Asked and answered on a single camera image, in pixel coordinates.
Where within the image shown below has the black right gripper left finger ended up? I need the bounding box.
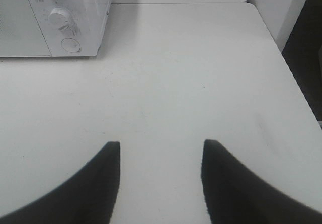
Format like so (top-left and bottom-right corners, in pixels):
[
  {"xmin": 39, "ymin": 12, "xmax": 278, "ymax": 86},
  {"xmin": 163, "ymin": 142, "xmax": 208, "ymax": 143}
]
[{"xmin": 1, "ymin": 141, "xmax": 120, "ymax": 223}]

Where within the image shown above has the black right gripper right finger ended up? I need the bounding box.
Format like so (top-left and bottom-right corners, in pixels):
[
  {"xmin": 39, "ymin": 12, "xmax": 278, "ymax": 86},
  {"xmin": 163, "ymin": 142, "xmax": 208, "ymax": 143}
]
[{"xmin": 201, "ymin": 139, "xmax": 321, "ymax": 223}]

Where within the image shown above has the round door release button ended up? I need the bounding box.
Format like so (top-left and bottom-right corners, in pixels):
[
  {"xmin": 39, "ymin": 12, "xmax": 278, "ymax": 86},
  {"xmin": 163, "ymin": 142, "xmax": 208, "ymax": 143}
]
[{"xmin": 61, "ymin": 38, "xmax": 81, "ymax": 53}]

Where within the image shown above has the white microwave door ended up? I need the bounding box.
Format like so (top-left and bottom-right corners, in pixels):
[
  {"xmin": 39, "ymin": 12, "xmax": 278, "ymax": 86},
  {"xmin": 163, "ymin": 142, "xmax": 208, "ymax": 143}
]
[{"xmin": 1, "ymin": 0, "xmax": 51, "ymax": 57}]

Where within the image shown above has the white microwave oven body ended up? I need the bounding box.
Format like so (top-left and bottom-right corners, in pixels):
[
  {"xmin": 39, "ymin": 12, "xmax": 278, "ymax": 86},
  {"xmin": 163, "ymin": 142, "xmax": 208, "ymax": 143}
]
[{"xmin": 1, "ymin": 0, "xmax": 111, "ymax": 57}]

